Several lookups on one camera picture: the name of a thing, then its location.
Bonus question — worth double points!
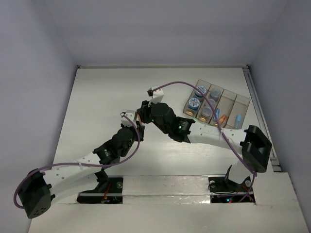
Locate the clear jar of clips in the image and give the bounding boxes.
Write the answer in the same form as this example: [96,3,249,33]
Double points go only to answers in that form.
[209,88,222,100]
[205,99,216,108]
[201,106,213,117]

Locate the blue lid round jar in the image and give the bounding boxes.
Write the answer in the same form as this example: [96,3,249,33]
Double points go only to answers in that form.
[194,85,207,99]
[188,98,200,111]

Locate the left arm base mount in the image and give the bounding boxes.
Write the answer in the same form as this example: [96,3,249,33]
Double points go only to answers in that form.
[76,170,123,204]

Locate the clear four-compartment organizer tray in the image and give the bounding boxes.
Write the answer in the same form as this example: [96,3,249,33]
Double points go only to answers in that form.
[183,80,250,129]

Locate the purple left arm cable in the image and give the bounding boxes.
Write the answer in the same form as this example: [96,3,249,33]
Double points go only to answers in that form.
[13,114,141,209]

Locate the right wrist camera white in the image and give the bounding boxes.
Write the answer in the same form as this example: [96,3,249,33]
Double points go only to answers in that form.
[147,86,164,106]

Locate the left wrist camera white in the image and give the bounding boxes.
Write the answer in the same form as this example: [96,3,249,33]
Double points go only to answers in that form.
[121,110,137,127]

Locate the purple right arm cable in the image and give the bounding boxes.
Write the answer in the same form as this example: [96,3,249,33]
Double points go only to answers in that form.
[147,81,258,203]

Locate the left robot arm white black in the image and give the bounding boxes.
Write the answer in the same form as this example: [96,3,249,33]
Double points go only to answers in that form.
[14,121,145,219]

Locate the small light blue cap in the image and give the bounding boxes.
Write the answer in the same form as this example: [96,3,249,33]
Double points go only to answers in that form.
[235,115,242,128]

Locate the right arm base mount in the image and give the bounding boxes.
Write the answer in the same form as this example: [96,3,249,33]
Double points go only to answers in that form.
[207,166,255,203]

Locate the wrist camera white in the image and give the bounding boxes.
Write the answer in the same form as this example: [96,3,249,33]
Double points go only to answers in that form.
[121,110,137,127]
[147,86,164,106]

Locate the orange marker pen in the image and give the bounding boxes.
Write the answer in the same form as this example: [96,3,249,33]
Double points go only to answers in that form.
[136,114,143,126]

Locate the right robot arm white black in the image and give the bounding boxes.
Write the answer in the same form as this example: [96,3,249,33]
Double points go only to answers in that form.
[137,100,272,190]

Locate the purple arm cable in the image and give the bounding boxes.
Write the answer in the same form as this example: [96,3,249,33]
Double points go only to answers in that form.
[147,81,258,203]
[13,114,141,209]

